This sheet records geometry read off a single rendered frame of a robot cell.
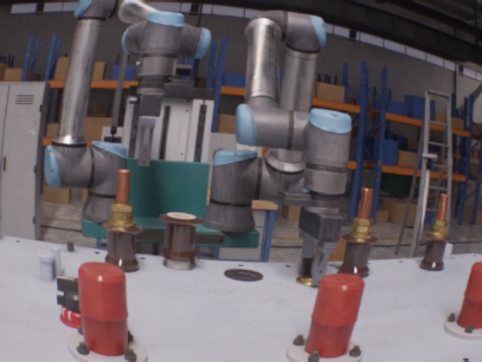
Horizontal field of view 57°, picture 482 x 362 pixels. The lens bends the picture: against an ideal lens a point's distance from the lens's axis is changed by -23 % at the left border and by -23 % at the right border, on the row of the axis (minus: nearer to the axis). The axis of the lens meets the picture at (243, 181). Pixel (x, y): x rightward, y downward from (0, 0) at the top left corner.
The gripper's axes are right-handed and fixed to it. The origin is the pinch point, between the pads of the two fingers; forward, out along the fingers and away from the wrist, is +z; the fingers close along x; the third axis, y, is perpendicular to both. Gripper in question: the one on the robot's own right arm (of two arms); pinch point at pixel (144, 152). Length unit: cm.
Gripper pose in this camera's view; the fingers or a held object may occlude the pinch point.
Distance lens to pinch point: 120.8
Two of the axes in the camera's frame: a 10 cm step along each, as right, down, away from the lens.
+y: -9.8, -0.8, -1.9
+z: -1.0, 9.9, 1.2
